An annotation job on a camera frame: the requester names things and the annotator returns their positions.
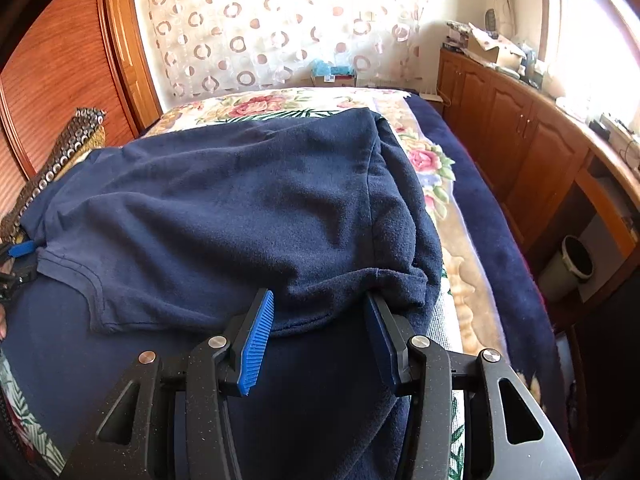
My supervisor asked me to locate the circle-patterned sheer curtain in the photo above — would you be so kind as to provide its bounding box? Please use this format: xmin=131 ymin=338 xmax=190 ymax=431
xmin=132 ymin=0 xmax=436 ymax=101

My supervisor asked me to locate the navy blanket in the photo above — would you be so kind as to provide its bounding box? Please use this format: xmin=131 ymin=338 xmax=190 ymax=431
xmin=405 ymin=94 xmax=571 ymax=441

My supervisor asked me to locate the dark patterned pillow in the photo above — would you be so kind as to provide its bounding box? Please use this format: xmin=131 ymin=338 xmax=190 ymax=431
xmin=0 ymin=107 xmax=107 ymax=241

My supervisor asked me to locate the grey trash bin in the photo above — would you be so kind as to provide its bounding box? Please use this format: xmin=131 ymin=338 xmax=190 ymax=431
xmin=537 ymin=235 xmax=596 ymax=303

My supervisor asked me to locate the black braided cable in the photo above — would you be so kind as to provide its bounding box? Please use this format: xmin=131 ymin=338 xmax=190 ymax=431
xmin=0 ymin=385 xmax=23 ymax=466

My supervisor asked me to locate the cardboard box with blue contents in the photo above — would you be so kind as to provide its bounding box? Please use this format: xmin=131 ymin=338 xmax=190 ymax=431
xmin=309 ymin=58 xmax=357 ymax=87

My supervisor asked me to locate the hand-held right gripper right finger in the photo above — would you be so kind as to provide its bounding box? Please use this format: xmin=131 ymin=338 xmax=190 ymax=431
xmin=364 ymin=291 xmax=583 ymax=480

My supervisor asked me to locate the wooden cabinet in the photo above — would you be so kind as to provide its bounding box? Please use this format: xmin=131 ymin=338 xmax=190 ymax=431
xmin=437 ymin=47 xmax=640 ymax=271

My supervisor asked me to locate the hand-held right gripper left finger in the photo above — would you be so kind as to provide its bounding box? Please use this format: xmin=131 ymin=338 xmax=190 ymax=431
xmin=62 ymin=288 xmax=276 ymax=480

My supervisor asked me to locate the wooden slatted wardrobe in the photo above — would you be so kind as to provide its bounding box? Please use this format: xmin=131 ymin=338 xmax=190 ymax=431
xmin=0 ymin=0 xmax=163 ymax=201

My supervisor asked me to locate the navy printed t-shirt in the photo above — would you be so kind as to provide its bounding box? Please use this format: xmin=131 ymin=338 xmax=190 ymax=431
xmin=0 ymin=107 xmax=453 ymax=480

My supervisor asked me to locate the open cardboard box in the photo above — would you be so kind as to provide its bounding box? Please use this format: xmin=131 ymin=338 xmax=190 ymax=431
xmin=467 ymin=22 xmax=526 ymax=71

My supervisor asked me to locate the window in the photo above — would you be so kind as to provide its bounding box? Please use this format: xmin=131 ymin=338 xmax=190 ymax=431
xmin=542 ymin=0 xmax=640 ymax=126

